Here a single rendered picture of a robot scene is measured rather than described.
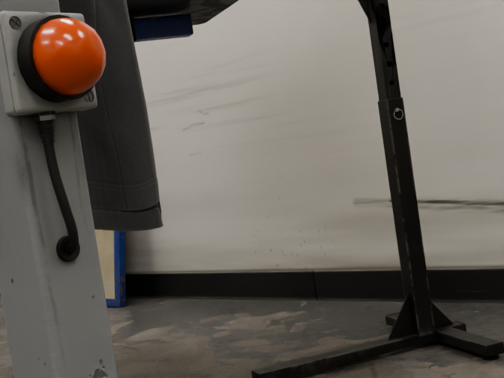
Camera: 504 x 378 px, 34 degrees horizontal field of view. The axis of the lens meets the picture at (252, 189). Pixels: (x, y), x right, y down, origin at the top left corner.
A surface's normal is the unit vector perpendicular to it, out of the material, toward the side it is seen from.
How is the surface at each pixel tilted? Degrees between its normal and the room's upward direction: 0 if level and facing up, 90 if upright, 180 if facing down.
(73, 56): 99
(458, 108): 90
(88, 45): 80
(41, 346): 90
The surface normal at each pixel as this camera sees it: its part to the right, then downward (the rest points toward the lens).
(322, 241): -0.64, 0.14
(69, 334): 0.75, -0.07
